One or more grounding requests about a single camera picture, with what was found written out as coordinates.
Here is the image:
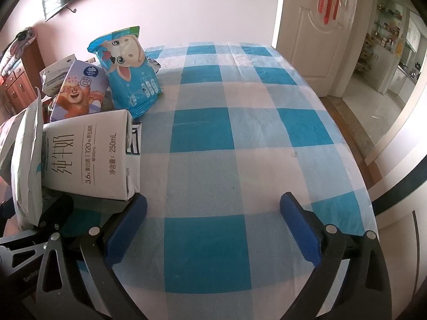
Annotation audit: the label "brown wooden cabinet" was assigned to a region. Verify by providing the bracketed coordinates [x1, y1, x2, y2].
[0, 42, 45, 124]

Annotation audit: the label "white milk carton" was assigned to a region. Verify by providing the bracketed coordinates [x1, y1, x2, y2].
[42, 108, 137, 202]

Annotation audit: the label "white black print box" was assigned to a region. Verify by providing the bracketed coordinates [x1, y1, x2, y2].
[124, 122, 143, 197]

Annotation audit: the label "blue white checkered tablecloth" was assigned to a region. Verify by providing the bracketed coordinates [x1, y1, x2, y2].
[43, 42, 379, 320]

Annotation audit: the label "white black trim furniture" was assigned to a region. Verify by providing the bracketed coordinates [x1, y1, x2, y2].
[365, 147, 427, 320]

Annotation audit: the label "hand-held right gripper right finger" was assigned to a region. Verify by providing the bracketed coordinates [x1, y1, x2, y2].
[279, 191, 393, 320]

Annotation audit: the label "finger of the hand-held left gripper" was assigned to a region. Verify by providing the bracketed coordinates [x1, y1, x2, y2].
[37, 193, 74, 239]

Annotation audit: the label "blue cartoon snack bag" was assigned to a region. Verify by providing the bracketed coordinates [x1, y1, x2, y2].
[87, 26, 163, 119]

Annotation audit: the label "white plastic bag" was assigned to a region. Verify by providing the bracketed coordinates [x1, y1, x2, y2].
[10, 88, 45, 232]

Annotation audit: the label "pile of folded clothes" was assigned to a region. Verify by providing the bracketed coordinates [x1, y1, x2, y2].
[0, 27, 37, 77]

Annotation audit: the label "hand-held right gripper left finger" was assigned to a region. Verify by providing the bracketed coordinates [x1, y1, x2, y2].
[35, 193, 149, 320]

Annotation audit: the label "white panel door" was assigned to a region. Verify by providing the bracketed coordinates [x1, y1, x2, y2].
[272, 0, 361, 98]

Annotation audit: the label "purple bear tissue pack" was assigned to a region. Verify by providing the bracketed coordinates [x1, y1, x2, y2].
[50, 61, 112, 122]

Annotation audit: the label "white kitchen shelf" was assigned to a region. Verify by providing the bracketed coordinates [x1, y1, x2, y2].
[354, 0, 406, 74]

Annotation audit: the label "white paper box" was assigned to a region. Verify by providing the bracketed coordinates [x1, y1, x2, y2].
[40, 54, 78, 95]

